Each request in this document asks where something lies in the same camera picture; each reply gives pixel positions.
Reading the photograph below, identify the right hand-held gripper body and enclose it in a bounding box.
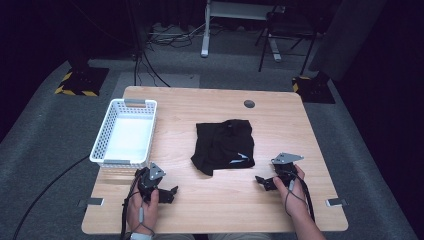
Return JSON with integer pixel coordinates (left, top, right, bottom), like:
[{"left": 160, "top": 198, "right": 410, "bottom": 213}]
[{"left": 270, "top": 152, "right": 305, "bottom": 188}]

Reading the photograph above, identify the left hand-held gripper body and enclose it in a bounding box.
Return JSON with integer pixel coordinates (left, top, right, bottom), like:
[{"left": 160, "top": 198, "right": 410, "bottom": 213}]
[{"left": 134, "top": 162, "right": 167, "bottom": 203}]

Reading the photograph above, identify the black printed t-shirt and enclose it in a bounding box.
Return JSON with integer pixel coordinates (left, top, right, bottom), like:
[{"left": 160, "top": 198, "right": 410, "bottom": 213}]
[{"left": 190, "top": 118, "right": 256, "bottom": 177}]

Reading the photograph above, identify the white plastic basket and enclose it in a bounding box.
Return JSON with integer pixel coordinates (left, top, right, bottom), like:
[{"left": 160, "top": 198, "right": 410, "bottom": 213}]
[{"left": 89, "top": 98, "right": 158, "bottom": 169}]

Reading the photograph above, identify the person's left hand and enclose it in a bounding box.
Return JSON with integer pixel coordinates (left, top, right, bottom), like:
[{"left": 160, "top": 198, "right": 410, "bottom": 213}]
[{"left": 126, "top": 189, "right": 161, "bottom": 236}]

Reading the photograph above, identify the person's right hand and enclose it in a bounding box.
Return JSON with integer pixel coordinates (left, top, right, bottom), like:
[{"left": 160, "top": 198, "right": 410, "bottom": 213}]
[{"left": 272, "top": 164, "right": 310, "bottom": 218}]

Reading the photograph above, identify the black yellow-striped stand base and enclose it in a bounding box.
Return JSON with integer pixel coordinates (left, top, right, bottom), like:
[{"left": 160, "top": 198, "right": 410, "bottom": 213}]
[
  {"left": 291, "top": 71, "right": 336, "bottom": 105},
  {"left": 54, "top": 67, "right": 110, "bottom": 98}
]

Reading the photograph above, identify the black folding stand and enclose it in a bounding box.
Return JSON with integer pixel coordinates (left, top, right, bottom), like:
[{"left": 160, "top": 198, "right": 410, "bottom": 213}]
[{"left": 254, "top": 5, "right": 322, "bottom": 76}]

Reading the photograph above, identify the grey curtain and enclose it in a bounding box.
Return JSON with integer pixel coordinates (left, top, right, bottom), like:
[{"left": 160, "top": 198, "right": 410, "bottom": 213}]
[{"left": 307, "top": 0, "right": 390, "bottom": 83}]

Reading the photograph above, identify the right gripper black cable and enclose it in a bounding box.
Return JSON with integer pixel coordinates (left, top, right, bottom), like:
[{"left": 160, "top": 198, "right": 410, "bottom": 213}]
[{"left": 283, "top": 169, "right": 316, "bottom": 223}]

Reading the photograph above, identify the long black floor cable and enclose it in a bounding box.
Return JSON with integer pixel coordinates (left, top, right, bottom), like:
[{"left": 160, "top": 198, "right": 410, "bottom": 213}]
[{"left": 12, "top": 155, "right": 92, "bottom": 240}]

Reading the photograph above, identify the thin black floor cable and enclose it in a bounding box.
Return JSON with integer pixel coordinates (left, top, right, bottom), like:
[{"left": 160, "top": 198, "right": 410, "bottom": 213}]
[{"left": 133, "top": 46, "right": 172, "bottom": 89}]

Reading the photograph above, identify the white desk frame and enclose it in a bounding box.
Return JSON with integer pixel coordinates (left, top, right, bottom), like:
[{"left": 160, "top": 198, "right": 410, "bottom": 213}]
[{"left": 200, "top": 0, "right": 286, "bottom": 63}]

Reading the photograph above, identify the bundle of floor cables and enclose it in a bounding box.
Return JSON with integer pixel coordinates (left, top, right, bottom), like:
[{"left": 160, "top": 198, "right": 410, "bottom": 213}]
[{"left": 145, "top": 21, "right": 208, "bottom": 48}]

